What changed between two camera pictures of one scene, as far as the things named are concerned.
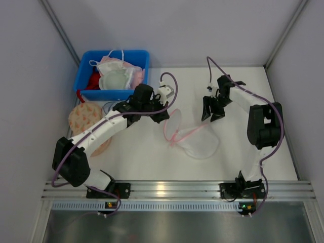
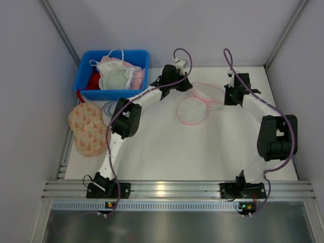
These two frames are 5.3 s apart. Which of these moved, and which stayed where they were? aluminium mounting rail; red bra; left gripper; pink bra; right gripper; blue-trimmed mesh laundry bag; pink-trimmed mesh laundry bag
Moved: right gripper; pink-trimmed mesh laundry bag; left gripper
Stayed: red bra; pink bra; aluminium mounting rail; blue-trimmed mesh laundry bag
